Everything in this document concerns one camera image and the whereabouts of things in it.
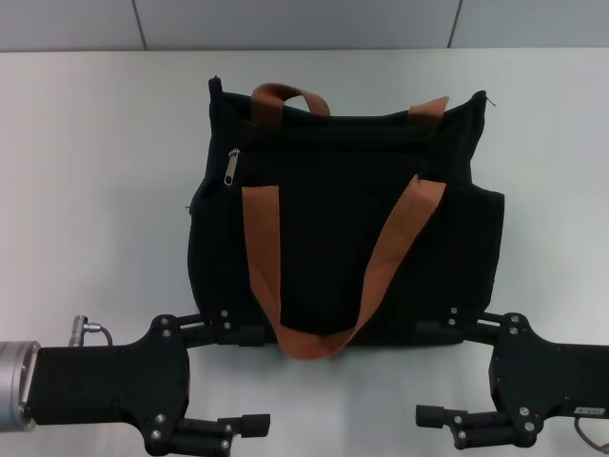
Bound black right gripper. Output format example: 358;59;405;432
415;307;609;451

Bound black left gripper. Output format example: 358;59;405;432
28;309;271;453

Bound black food bag brown straps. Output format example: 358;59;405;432
185;74;506;363

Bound silver zipper pull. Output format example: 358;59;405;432
223;148;242;189

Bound left gripper cable with plug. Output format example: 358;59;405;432
69;313;114;345

